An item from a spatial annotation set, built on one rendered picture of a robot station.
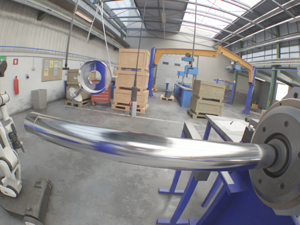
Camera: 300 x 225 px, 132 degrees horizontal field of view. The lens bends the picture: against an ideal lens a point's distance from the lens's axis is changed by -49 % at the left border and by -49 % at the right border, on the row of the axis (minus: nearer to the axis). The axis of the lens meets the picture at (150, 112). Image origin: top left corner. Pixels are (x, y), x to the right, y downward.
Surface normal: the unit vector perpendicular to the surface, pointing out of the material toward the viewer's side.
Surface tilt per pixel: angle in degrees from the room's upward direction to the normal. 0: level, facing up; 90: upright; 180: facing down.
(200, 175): 90
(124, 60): 90
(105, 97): 90
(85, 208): 0
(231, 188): 0
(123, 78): 90
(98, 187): 0
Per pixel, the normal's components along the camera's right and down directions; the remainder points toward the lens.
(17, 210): 0.11, -0.96
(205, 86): 0.02, 0.28
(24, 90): 0.99, 0.14
